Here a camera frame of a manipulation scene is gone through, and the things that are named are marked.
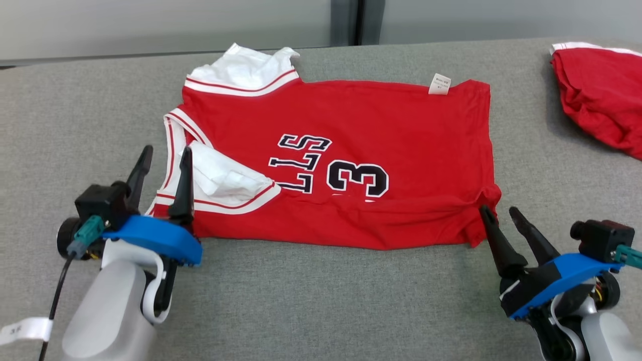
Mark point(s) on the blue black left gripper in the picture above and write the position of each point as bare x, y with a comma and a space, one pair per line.
155, 238

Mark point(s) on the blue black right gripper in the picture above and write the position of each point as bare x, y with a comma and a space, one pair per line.
556, 281

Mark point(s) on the red white-trimmed shorts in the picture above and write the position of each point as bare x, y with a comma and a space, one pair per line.
607, 95

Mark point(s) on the red white basketball jersey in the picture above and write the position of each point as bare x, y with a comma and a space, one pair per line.
376, 125

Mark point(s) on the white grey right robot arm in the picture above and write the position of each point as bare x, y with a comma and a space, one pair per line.
597, 336

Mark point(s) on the grey fabric covered platform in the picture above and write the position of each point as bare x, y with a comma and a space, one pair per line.
326, 301

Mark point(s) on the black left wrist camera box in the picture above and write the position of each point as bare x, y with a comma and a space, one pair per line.
103, 203

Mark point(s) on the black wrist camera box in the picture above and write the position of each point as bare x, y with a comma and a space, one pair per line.
602, 240
103, 203

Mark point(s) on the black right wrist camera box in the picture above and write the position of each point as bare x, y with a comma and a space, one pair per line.
602, 240

